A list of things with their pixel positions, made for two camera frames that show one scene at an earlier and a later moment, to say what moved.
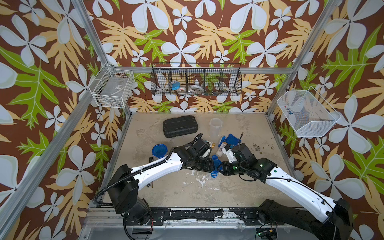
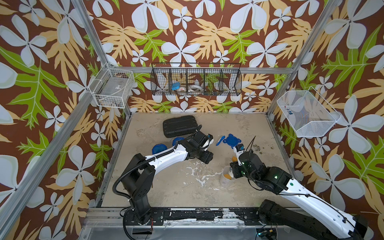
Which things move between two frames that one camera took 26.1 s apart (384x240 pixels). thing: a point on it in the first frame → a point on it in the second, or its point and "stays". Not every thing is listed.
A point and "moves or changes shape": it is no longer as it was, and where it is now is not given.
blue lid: [233, 140] stays
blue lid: [217, 164] → [176, 139]
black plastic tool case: [180, 126] stays
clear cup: [215, 124] → [227, 179]
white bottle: [220, 151] moves or changes shape
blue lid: [159, 150] stays
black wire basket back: [194, 79] stays
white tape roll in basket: [195, 88] stays
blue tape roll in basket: [175, 86] stays
